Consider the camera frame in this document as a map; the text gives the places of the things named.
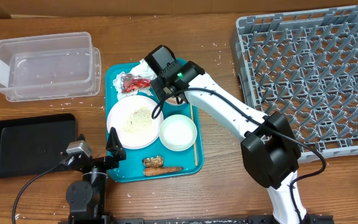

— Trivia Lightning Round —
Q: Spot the large white plate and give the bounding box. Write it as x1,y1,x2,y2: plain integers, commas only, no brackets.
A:
106,95,163,149

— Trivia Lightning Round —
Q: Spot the small white bowl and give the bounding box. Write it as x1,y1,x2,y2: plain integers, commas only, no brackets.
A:
159,114,195,152

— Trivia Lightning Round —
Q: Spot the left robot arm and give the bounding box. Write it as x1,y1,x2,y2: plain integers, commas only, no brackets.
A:
65,128,126,223

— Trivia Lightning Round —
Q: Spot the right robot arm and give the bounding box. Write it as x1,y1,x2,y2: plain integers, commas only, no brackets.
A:
147,59,306,223

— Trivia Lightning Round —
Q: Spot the grey dishwasher rack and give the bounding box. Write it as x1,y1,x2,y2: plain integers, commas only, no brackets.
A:
230,5,358,158

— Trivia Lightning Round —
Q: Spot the crumpled white tissue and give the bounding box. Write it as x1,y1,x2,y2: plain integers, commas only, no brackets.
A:
112,59,157,101

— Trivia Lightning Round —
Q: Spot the wooden chopstick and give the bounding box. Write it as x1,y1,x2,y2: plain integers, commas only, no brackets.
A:
190,104,198,167

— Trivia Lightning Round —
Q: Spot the red snack wrapper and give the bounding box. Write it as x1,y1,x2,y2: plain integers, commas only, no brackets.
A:
121,74,150,93

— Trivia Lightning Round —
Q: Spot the carrot piece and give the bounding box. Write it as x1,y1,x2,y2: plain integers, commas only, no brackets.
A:
144,167,183,177

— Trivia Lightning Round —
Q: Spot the brown food scrap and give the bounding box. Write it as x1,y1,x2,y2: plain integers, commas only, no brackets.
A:
142,156,164,168

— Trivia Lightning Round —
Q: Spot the teal serving tray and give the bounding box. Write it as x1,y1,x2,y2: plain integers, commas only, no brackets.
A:
105,62,204,183

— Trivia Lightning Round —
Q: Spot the black rectangular tray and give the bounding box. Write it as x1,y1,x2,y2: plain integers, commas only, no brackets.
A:
0,113,78,178

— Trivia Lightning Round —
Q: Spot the clear plastic storage bin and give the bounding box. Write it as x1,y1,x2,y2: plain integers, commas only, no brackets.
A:
0,32,101,102

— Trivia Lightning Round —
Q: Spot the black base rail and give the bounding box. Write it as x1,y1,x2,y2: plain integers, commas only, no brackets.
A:
57,214,335,224

